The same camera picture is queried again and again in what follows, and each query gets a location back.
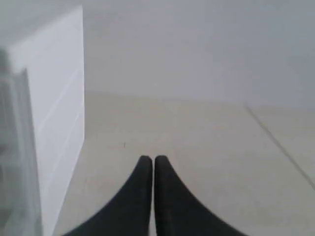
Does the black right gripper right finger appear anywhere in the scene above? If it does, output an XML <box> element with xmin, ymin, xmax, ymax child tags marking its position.
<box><xmin>154</xmin><ymin>155</ymin><xmax>243</xmax><ymax>236</ymax></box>

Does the white plastic drawer cabinet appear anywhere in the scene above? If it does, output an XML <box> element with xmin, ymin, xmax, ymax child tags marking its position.
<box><xmin>0</xmin><ymin>4</ymin><xmax>85</xmax><ymax>236</ymax></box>

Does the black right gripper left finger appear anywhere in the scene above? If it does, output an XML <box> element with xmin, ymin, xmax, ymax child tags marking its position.
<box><xmin>66</xmin><ymin>155</ymin><xmax>153</xmax><ymax>236</ymax></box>

